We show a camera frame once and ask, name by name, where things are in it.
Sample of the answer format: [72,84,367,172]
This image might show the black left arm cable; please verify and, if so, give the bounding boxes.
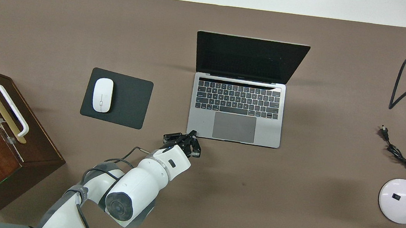
[75,140,152,228]

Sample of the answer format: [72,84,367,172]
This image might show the white box handle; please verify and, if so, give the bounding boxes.
[0,84,34,138]

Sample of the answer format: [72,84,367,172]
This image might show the silver grey laptop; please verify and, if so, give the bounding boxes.
[185,30,311,151]

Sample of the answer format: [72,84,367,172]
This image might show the brass plate on box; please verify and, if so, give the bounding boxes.
[0,83,33,145]

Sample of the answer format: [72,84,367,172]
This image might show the black mouse pad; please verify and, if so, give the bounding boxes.
[79,66,155,131]

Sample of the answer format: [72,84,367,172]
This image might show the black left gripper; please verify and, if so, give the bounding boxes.
[161,127,204,159]

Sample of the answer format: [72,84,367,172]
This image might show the black power cord with plug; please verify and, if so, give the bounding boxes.
[376,126,406,171]

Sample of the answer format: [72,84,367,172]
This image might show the brown table mat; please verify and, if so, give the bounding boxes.
[0,0,406,228]

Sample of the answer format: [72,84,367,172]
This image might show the white computer mouse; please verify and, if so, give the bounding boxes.
[91,77,115,114]

